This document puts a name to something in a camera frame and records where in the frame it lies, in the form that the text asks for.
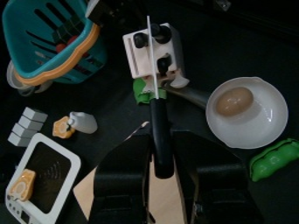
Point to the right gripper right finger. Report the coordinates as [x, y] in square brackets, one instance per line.
[218, 189]

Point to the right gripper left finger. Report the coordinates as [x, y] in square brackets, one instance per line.
[121, 186]

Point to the wooden box red front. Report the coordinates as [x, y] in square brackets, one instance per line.
[168, 201]

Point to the white kitchen scale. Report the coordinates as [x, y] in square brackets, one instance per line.
[70, 163]

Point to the green pea pod toy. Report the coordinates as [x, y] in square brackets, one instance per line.
[273, 162]

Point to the red toy fruit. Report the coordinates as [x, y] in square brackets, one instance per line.
[61, 48]

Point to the white toy pan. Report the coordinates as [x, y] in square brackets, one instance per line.
[253, 128]

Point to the small white toy bottle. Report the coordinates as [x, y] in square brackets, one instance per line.
[86, 122]

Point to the teal basket orange rim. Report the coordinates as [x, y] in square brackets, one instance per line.
[15, 29]

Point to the green leaf toy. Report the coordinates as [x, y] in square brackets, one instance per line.
[142, 94]

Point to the beige toy egg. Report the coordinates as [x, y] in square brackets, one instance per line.
[236, 101]

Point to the small white block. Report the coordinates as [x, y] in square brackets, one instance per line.
[30, 124]
[19, 140]
[35, 114]
[25, 131]

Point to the small grey table bracket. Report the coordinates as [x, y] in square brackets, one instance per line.
[224, 4]

